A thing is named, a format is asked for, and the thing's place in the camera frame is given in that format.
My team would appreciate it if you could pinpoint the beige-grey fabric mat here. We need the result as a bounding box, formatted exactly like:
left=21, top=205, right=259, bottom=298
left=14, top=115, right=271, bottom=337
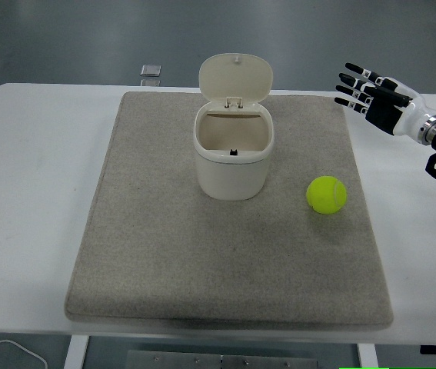
left=63, top=91, right=394, bottom=331

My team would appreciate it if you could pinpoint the white table leg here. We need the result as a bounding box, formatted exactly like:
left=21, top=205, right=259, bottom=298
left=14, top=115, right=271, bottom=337
left=65, top=334, right=90, bottom=369
left=357, top=341, right=379, bottom=369

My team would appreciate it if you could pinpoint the white cable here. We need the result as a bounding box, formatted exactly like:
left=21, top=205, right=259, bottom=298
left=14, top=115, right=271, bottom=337
left=0, top=338, right=48, bottom=369

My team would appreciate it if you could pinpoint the yellow-green tennis ball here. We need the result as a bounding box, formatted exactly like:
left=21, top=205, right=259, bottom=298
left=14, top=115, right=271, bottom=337
left=305, top=175, right=348, bottom=215

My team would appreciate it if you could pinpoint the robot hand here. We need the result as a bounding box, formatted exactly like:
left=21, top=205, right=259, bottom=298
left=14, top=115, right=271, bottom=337
left=334, top=62, right=434, bottom=138

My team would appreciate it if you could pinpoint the cream bin with flip lid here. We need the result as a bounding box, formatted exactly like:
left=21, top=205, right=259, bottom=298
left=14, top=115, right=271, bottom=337
left=192, top=53, right=275, bottom=201

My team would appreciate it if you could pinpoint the grey metal plate with screws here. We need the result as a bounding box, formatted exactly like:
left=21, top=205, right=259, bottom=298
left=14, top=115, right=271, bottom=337
left=125, top=349, right=321, bottom=369

